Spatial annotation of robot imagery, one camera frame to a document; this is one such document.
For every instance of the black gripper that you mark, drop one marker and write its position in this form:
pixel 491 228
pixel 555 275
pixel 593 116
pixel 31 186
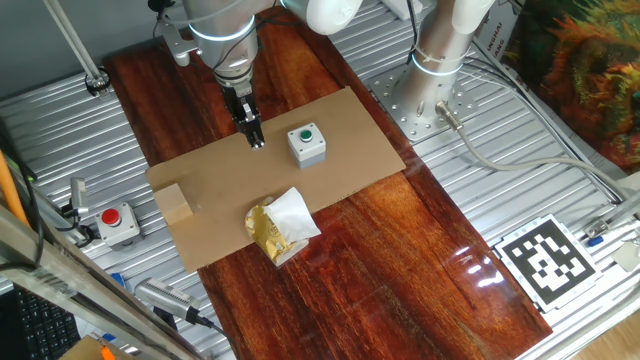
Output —
pixel 239 100

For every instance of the small wooden block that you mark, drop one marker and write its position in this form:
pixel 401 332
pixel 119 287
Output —
pixel 172 205

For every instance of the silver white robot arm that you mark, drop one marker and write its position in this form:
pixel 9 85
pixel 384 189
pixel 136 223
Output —
pixel 225 30

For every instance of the brown cardboard sheet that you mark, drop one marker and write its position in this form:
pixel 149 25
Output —
pixel 240 175

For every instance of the green push button box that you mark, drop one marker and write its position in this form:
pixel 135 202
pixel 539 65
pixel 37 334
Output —
pixel 306 150

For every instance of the gold tissue pack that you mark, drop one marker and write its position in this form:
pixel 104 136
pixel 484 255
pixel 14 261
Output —
pixel 265 230

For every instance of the red push button box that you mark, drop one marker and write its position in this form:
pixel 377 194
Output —
pixel 122 230

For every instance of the red-brown wooden board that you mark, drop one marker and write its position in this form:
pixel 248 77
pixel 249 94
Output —
pixel 400 250

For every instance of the white power strip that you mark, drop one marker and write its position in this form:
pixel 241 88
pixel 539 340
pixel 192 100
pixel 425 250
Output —
pixel 400 7

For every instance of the metal stand pole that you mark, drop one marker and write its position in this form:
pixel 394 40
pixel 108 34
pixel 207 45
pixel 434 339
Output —
pixel 76 42

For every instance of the white printed paper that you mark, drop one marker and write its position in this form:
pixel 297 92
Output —
pixel 495 35

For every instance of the brown cardboard box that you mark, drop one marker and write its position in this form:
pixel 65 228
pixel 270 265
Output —
pixel 85 350

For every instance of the black keyboard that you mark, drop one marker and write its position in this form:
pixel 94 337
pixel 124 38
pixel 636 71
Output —
pixel 40 330

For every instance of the black white fiducial marker board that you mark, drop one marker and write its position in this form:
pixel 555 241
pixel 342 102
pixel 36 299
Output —
pixel 547 262

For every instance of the colourful painted cloth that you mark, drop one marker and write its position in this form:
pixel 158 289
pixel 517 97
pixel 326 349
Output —
pixel 585 75

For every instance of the small metal clip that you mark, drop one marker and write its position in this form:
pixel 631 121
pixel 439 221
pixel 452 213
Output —
pixel 596 229

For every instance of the small blue cap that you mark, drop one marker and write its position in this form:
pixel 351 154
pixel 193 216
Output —
pixel 595 241

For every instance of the aluminium profile bar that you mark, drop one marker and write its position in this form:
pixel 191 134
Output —
pixel 625 207

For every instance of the white paper tag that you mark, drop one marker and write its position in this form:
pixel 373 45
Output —
pixel 627 256

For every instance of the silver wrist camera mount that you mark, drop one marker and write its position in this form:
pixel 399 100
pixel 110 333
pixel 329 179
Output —
pixel 177 47

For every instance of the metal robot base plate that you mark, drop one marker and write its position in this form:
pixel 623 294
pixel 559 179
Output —
pixel 395 107

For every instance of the small grey camera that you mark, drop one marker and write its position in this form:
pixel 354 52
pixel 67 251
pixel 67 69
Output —
pixel 79 192

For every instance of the silver ribbed camera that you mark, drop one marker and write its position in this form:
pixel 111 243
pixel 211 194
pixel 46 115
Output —
pixel 165 297

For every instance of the aluminium frame beam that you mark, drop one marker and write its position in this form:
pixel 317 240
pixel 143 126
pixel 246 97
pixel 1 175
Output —
pixel 75 295

